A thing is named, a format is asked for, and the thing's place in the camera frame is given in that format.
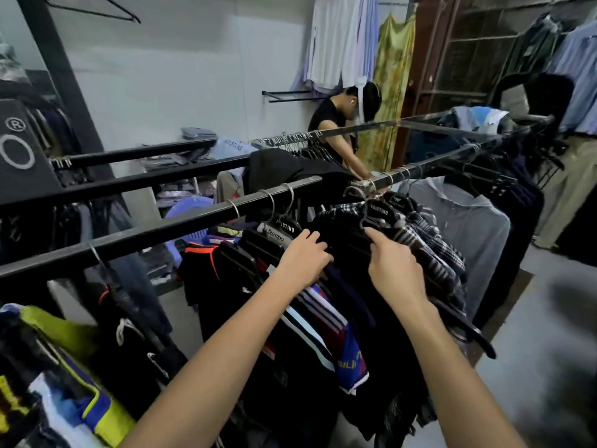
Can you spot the black hanger with white label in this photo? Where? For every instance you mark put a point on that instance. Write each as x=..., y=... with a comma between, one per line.
x=285, y=227

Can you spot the black wall bracket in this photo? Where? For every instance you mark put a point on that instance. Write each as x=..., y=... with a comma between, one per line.
x=287, y=95

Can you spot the black sign with white print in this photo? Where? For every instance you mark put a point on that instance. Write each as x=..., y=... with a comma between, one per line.
x=21, y=149

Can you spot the beige trousers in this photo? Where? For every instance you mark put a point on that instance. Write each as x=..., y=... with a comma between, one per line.
x=566, y=191

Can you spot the yellow green patterned dress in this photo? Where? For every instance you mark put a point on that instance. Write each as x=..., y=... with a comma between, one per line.
x=394, y=88

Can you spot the yellow blue patterned jacket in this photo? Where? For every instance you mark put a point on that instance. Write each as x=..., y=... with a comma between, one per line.
x=60, y=382

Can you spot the row of empty black hangers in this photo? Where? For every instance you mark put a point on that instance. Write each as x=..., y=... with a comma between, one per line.
x=298, y=142

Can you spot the navy red striped sports shirt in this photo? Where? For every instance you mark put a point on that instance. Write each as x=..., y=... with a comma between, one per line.
x=326, y=331

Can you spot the black white plaid shirt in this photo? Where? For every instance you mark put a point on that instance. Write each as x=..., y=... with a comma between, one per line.
x=438, y=247

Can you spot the blue jeans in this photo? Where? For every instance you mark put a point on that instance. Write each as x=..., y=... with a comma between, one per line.
x=135, y=284

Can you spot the light blue hanging shirts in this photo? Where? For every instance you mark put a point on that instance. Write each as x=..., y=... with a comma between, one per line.
x=576, y=69

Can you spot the blue white crumpled garment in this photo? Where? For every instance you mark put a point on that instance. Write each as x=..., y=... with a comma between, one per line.
x=478, y=118

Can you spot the person's left fingers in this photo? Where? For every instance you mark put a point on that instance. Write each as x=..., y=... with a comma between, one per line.
x=321, y=250

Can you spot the black steel pillar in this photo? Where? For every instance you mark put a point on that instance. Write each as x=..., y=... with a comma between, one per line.
x=60, y=74

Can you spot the row of dark hanging shirts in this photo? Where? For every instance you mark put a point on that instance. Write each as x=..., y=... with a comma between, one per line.
x=508, y=219

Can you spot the person's left hand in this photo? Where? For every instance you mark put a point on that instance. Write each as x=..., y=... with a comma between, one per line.
x=302, y=261

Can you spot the shelf of folded clothes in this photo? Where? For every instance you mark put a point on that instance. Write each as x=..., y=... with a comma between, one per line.
x=175, y=181

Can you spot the blue plastic stool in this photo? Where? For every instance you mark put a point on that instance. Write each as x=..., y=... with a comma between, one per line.
x=189, y=207

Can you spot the dark green hanging shirts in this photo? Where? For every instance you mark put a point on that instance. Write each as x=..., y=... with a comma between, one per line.
x=531, y=48

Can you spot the person's left forearm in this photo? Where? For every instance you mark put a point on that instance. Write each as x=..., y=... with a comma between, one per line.
x=219, y=363

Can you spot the person's right forearm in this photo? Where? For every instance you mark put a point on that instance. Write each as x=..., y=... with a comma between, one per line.
x=454, y=373

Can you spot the black and chrome clothes rail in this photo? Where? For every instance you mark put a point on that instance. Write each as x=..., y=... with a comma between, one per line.
x=140, y=150

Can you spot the grey collared shirt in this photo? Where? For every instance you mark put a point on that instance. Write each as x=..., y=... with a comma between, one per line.
x=471, y=223

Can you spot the black draped garment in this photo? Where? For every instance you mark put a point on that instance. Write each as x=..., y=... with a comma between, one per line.
x=284, y=170

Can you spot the white printed bag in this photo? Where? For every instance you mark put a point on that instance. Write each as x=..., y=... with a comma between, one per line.
x=233, y=148

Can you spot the black shirt with orange trim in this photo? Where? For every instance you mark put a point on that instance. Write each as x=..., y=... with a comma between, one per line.
x=200, y=270

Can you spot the person's right hand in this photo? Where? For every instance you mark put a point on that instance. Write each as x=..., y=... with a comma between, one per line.
x=396, y=275

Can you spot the black garment on stand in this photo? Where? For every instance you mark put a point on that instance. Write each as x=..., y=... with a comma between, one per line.
x=545, y=95

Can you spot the brown door frame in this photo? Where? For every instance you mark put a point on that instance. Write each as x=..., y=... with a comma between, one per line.
x=427, y=65

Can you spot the row of white hanging shirts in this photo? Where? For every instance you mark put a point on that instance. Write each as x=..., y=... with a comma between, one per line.
x=338, y=41

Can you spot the black hanger with plaid shirt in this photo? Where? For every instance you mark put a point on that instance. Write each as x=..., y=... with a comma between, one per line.
x=387, y=213

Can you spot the grey folded garment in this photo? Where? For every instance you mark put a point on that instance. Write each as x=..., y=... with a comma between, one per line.
x=198, y=133

